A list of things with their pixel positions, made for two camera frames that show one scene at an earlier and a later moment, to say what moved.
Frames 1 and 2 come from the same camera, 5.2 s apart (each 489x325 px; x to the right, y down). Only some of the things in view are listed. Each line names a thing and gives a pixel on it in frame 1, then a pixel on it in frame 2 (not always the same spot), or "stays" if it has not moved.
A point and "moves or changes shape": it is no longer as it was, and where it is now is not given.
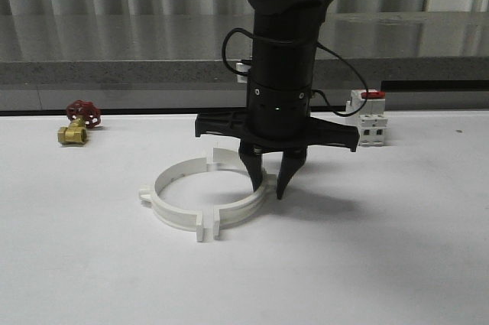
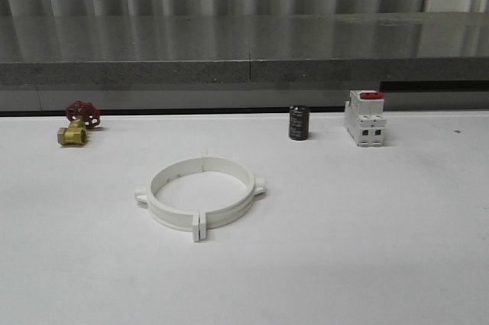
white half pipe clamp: x=228 y=160 moves or changes shape
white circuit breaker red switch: x=372 y=120 stays
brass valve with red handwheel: x=82 y=115 stays
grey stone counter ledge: x=181 y=48 stays
